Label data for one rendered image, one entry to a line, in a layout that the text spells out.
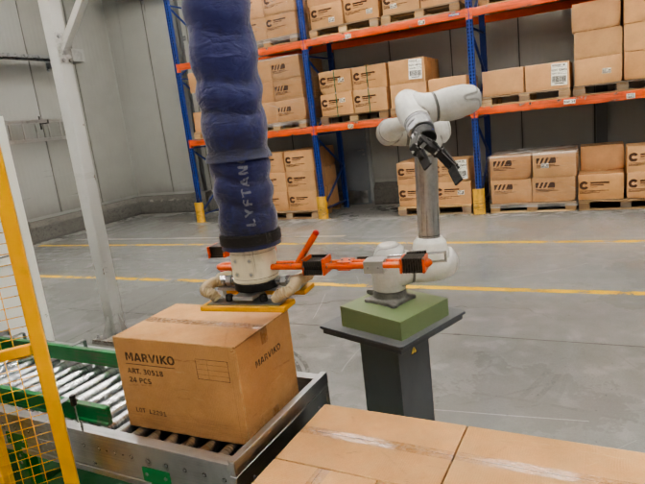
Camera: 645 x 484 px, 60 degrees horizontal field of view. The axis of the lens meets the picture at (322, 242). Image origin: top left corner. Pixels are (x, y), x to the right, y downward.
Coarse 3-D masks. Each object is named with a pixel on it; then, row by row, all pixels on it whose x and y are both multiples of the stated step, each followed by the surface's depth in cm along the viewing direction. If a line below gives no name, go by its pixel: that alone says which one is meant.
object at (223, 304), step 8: (232, 296) 204; (264, 296) 198; (208, 304) 204; (216, 304) 203; (224, 304) 202; (232, 304) 200; (240, 304) 199; (248, 304) 198; (256, 304) 197; (264, 304) 196; (272, 304) 195; (280, 304) 195; (288, 304) 195; (280, 312) 193
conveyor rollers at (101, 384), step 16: (0, 368) 317; (16, 368) 315; (32, 368) 313; (64, 368) 311; (80, 368) 309; (96, 368) 300; (112, 368) 298; (16, 384) 296; (32, 384) 294; (64, 384) 290; (80, 384) 288; (96, 384) 286; (112, 384) 284; (96, 400) 265; (112, 400) 262; (112, 416) 250; (128, 416) 247; (128, 432) 235; (144, 432) 231; (160, 432) 228; (208, 448) 212; (224, 448) 210
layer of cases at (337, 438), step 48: (336, 432) 213; (384, 432) 209; (432, 432) 205; (480, 432) 202; (288, 480) 188; (336, 480) 185; (384, 480) 182; (432, 480) 179; (480, 480) 176; (528, 480) 174; (576, 480) 171; (624, 480) 169
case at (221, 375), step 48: (144, 336) 222; (192, 336) 216; (240, 336) 210; (288, 336) 236; (144, 384) 226; (192, 384) 214; (240, 384) 204; (288, 384) 235; (192, 432) 220; (240, 432) 209
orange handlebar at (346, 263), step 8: (224, 264) 214; (272, 264) 203; (280, 264) 202; (288, 264) 200; (296, 264) 199; (328, 264) 195; (336, 264) 194; (344, 264) 193; (352, 264) 191; (360, 264) 190; (384, 264) 187; (392, 264) 186
